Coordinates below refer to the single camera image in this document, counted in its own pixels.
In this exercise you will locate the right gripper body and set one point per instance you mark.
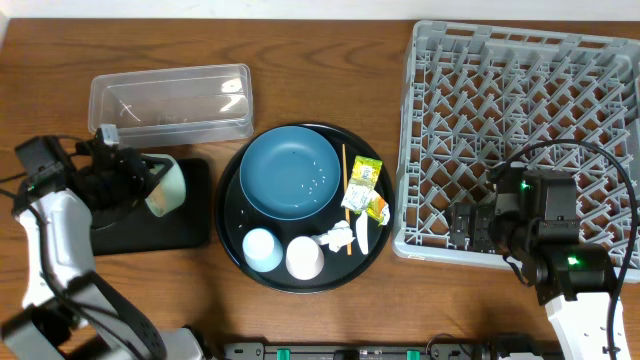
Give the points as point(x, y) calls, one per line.
point(488, 230)

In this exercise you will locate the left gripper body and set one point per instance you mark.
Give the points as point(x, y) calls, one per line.
point(138, 179)

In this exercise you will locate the pale green bowl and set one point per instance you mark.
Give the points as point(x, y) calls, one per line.
point(170, 193)

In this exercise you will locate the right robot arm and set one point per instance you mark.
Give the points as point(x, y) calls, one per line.
point(533, 219)

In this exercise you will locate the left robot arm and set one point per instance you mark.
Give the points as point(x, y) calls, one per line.
point(69, 310)

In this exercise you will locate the grey dishwasher rack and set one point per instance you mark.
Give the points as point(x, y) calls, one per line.
point(474, 94)

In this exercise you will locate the clear plastic bin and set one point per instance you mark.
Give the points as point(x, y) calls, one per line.
point(176, 106)

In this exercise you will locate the black rectangular tray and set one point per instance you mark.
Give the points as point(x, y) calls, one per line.
point(187, 226)

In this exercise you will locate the orange green torn wrapper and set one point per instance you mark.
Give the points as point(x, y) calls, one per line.
point(378, 209)

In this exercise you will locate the white plastic spoon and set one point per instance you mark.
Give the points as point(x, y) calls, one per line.
point(362, 233)

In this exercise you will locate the green yellow snack wrapper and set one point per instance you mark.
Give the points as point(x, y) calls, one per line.
point(364, 176)

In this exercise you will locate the crumpled white tissue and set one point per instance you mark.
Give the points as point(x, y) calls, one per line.
point(337, 237)

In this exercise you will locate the light blue cup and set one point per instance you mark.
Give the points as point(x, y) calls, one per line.
point(262, 251)

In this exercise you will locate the wooden chopstick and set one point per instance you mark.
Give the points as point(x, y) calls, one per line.
point(345, 187)

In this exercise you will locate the round black serving tray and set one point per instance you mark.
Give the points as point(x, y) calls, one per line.
point(235, 217)

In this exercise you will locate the white pink cup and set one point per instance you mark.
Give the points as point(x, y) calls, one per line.
point(304, 258)

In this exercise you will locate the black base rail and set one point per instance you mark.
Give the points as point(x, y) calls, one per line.
point(433, 351)

